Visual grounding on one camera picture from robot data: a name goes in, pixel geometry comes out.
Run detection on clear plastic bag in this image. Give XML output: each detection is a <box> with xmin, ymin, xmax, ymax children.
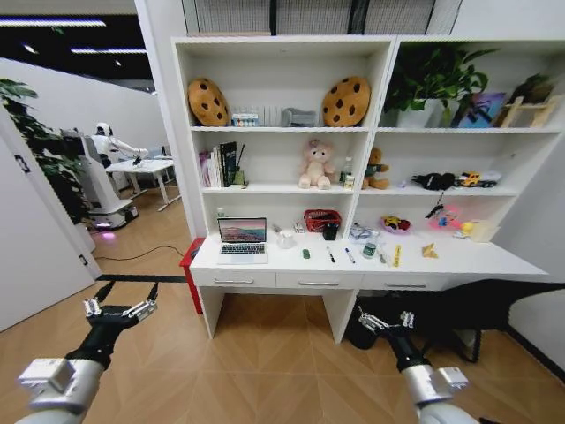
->
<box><xmin>348</xmin><ymin>222</ymin><xmax>381</xmax><ymax>245</ymax></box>

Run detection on yellow toy truck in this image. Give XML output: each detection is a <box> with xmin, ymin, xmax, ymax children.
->
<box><xmin>454</xmin><ymin>170</ymin><xmax>483</xmax><ymax>189</ymax></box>

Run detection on pink book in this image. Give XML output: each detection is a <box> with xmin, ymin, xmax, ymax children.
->
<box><xmin>198</xmin><ymin>149</ymin><xmax>211</xmax><ymax>188</ymax></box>

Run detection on wooden easel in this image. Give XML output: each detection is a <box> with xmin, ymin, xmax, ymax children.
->
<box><xmin>493</xmin><ymin>94</ymin><xmax>562</xmax><ymax>130</ymax></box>

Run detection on round cookie plush pillow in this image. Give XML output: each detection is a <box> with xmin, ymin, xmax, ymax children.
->
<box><xmin>320</xmin><ymin>75</ymin><xmax>373</xmax><ymax>129</ymax></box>
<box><xmin>186</xmin><ymin>78</ymin><xmax>231</xmax><ymax>128</ymax></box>

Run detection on pink plate with toys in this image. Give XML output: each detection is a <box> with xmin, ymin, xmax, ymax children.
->
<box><xmin>380</xmin><ymin>214</ymin><xmax>414</xmax><ymax>235</ymax></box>

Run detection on brown teddy bear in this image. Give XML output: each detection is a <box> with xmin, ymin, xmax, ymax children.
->
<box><xmin>361</xmin><ymin>146</ymin><xmax>392</xmax><ymax>192</ymax></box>

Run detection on white ribbed file holder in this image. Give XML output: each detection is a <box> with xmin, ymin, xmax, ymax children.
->
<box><xmin>257</xmin><ymin>104</ymin><xmax>284</xmax><ymax>128</ymax></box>

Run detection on cream plastic container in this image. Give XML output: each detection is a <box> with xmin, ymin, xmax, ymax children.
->
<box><xmin>469</xmin><ymin>218</ymin><xmax>502</xmax><ymax>244</ymax></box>

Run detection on pink plush bunny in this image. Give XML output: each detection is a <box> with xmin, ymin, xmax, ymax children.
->
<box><xmin>297</xmin><ymin>138</ymin><xmax>337</xmax><ymax>191</ymax></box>

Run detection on green potted plant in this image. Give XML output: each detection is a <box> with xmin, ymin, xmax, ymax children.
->
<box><xmin>382</xmin><ymin>41</ymin><xmax>502</xmax><ymax>130</ymax></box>

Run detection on black office chair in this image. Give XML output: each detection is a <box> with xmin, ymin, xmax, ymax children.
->
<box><xmin>343</xmin><ymin>278</ymin><xmax>565</xmax><ymax>365</ymax></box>

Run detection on pink plastic toy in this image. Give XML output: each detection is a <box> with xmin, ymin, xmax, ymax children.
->
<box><xmin>427</xmin><ymin>203</ymin><xmax>464</xmax><ymax>231</ymax></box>

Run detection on purple painting canvas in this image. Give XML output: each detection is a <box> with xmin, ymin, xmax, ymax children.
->
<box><xmin>451</xmin><ymin>91</ymin><xmax>509</xmax><ymax>130</ymax></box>

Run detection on white desk with drawers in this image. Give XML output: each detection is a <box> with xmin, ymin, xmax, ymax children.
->
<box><xmin>188</xmin><ymin>231</ymin><xmax>552</xmax><ymax>345</ymax></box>

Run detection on black floor cable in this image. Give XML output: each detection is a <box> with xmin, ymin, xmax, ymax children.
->
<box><xmin>94</xmin><ymin>244</ymin><xmax>192</xmax><ymax>262</ymax></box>

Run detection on white humanoid robot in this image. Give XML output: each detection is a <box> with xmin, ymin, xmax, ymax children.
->
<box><xmin>90</xmin><ymin>121</ymin><xmax>150</xmax><ymax>170</ymax></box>

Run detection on white door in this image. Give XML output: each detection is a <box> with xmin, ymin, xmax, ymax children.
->
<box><xmin>0</xmin><ymin>107</ymin><xmax>103</xmax><ymax>333</ymax></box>

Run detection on white wide-bay shelf unit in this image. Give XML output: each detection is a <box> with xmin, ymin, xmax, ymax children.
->
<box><xmin>352</xmin><ymin>34</ymin><xmax>565</xmax><ymax>248</ymax></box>

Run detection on grey fabric pouch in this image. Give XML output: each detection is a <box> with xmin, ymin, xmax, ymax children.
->
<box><xmin>281</xmin><ymin>106</ymin><xmax>320</xmax><ymax>128</ymax></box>

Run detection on red wire basket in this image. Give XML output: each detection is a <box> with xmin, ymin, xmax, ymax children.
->
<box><xmin>303</xmin><ymin>208</ymin><xmax>343</xmax><ymax>233</ymax></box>

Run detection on tall green leafy plant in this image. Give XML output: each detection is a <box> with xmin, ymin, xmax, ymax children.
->
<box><xmin>0</xmin><ymin>78</ymin><xmax>92</xmax><ymax>227</ymax></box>

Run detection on reed diffuser with sticks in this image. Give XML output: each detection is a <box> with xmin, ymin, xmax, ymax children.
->
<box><xmin>232</xmin><ymin>142</ymin><xmax>249</xmax><ymax>187</ymax></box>

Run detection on black heart-shaped pouch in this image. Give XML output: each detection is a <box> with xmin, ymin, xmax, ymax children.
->
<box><xmin>411</xmin><ymin>171</ymin><xmax>456</xmax><ymax>193</ymax></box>

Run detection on open silver laptop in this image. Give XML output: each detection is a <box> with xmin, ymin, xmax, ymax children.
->
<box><xmin>216</xmin><ymin>216</ymin><xmax>270</xmax><ymax>266</ymax></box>

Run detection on dark dried plant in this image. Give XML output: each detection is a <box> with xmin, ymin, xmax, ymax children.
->
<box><xmin>510</xmin><ymin>72</ymin><xmax>556</xmax><ymax>106</ymax></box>

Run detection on white books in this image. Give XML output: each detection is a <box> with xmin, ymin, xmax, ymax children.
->
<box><xmin>206</xmin><ymin>146</ymin><xmax>222</xmax><ymax>188</ymax></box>

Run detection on white narrow-bay shelf unit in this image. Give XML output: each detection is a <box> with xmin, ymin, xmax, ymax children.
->
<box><xmin>170</xmin><ymin>34</ymin><xmax>398</xmax><ymax>242</ymax></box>

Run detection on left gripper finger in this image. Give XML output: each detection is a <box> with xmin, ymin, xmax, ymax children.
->
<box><xmin>82</xmin><ymin>280</ymin><xmax>116</xmax><ymax>318</ymax></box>
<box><xmin>122</xmin><ymin>281</ymin><xmax>160</xmax><ymax>322</ymax></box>

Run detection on black hanging strap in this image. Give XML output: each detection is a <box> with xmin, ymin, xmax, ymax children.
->
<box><xmin>424</xmin><ymin>189</ymin><xmax>445</xmax><ymax>220</ymax></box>

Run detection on black book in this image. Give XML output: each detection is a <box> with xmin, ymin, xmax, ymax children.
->
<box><xmin>218</xmin><ymin>140</ymin><xmax>239</xmax><ymax>188</ymax></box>

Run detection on white and blue small box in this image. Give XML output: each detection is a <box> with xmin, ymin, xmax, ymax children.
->
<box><xmin>230</xmin><ymin>111</ymin><xmax>260</xmax><ymax>129</ymax></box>

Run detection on white wheeled machine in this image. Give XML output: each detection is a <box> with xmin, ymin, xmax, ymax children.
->
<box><xmin>60</xmin><ymin>127</ymin><xmax>140</xmax><ymax>231</ymax></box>

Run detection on white table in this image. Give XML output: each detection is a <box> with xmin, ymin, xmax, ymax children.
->
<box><xmin>105</xmin><ymin>157</ymin><xmax>183</xmax><ymax>213</ymax></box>

